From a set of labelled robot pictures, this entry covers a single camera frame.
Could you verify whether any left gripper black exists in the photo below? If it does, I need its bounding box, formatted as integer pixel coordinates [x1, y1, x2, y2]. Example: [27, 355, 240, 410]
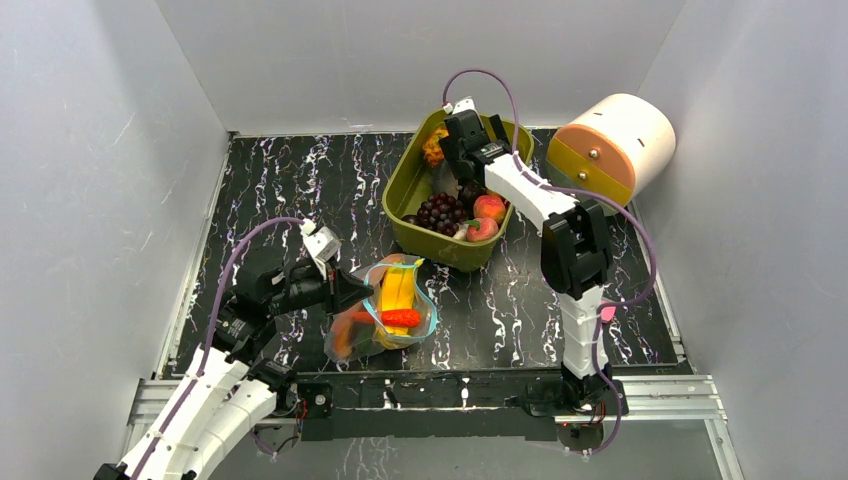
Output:
[267, 256, 375, 319]

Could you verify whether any yellow banana toy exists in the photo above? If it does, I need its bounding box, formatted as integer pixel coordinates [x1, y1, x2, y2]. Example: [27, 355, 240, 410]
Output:
[378, 267, 417, 336]

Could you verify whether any red chili toy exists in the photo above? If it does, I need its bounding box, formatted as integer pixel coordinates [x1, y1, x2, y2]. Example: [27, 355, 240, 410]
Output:
[380, 308, 421, 329]

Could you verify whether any clear zip top bag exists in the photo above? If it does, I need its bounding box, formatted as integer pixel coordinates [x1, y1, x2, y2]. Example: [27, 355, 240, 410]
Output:
[324, 253, 440, 364]

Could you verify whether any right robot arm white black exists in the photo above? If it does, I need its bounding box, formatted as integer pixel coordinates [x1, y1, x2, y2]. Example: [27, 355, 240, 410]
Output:
[440, 106, 612, 416]

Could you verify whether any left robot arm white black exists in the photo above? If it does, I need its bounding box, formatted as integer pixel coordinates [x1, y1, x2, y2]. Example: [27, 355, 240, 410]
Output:
[95, 257, 374, 479]

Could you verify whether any dark plum toy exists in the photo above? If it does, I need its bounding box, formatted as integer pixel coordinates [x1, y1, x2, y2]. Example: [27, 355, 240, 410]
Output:
[457, 181, 488, 209]

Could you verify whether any grey fish toy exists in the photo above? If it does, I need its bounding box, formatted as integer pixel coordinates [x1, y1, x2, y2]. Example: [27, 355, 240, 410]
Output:
[430, 161, 461, 197]

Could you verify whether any peach toy upper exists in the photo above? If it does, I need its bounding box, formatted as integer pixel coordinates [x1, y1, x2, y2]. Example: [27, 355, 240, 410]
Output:
[473, 194, 507, 226]

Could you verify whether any olive green plastic bin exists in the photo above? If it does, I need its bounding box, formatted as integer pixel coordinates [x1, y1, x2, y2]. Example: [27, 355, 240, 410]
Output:
[382, 110, 515, 272]

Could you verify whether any purple grape bunch toy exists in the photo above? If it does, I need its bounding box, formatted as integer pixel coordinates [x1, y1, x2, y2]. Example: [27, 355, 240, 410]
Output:
[408, 192, 470, 236]

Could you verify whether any peach toy with leaf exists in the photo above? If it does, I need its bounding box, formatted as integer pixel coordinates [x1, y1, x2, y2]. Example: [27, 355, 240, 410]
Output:
[465, 217, 499, 243]

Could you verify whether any round pastel drawer cabinet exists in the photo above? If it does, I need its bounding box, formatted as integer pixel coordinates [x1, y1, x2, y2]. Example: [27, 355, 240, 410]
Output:
[545, 93, 676, 207]

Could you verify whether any pink cube block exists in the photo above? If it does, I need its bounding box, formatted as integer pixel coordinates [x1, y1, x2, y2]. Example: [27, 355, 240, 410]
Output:
[600, 305, 617, 323]

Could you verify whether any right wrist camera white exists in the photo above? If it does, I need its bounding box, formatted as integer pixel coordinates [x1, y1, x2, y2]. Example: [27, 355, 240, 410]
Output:
[442, 97, 478, 115]

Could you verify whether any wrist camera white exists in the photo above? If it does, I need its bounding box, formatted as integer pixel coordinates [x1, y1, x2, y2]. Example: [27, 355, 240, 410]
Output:
[300, 219, 341, 280]
[442, 97, 478, 115]

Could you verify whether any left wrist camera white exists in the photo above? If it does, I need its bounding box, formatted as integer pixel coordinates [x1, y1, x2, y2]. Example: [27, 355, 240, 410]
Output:
[300, 219, 341, 280]

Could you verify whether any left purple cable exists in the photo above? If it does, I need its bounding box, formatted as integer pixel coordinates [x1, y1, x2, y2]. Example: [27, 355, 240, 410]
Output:
[129, 215, 313, 480]

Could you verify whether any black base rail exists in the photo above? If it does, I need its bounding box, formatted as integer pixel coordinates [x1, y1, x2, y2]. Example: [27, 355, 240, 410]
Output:
[135, 367, 664, 444]

